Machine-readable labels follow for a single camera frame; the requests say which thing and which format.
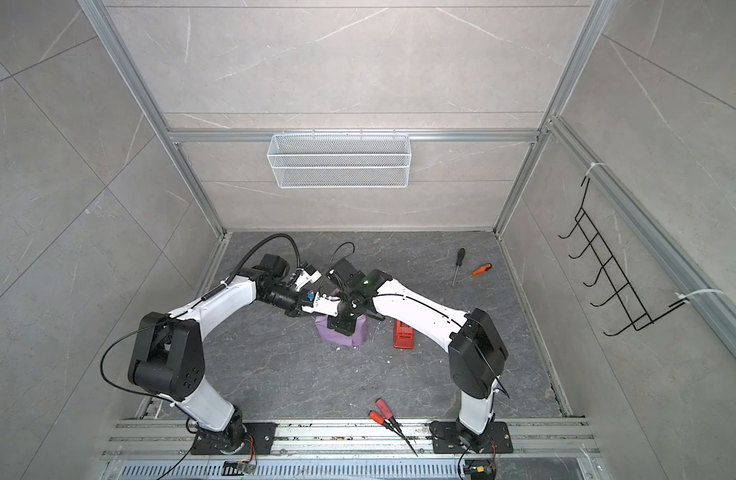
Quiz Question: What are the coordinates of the white wire mesh basket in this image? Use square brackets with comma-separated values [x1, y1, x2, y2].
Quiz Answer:
[267, 133, 412, 189]

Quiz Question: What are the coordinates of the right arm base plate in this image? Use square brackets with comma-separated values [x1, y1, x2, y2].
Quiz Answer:
[429, 421, 514, 455]

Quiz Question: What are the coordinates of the black handled screwdriver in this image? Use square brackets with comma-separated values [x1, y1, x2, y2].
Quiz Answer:
[451, 247, 466, 286]

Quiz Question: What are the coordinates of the aluminium mounting rail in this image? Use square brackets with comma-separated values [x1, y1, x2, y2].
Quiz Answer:
[100, 418, 601, 460]

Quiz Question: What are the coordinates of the red handled screwdriver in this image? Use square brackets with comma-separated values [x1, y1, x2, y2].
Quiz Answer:
[369, 410, 418, 455]

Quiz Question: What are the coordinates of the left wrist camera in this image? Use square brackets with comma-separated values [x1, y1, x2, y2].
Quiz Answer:
[255, 254, 322, 292]

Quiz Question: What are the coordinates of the black wire hook rack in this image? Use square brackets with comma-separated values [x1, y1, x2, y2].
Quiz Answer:
[557, 177, 689, 338]

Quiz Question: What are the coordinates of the red tape dispenser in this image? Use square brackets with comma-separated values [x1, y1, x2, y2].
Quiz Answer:
[393, 320, 415, 350]

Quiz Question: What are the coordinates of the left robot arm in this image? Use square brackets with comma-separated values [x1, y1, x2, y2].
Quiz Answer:
[124, 268, 320, 454]

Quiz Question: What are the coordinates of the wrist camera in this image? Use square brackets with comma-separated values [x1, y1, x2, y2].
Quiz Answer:
[255, 254, 322, 292]
[299, 257, 363, 316]

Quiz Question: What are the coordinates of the orange handled screwdriver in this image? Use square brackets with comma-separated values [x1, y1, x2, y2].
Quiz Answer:
[471, 263, 493, 277]

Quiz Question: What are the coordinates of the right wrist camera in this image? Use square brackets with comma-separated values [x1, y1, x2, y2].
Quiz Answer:
[299, 257, 363, 316]

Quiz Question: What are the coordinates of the pink wrapping paper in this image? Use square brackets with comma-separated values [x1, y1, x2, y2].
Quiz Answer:
[315, 316, 367, 348]

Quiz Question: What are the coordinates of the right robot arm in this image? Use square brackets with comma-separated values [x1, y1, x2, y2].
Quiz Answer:
[308, 272, 508, 453]

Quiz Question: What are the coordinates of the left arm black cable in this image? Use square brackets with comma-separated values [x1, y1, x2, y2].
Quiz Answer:
[99, 232, 302, 403]

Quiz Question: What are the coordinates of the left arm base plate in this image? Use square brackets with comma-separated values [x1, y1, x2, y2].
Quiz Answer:
[191, 422, 277, 455]

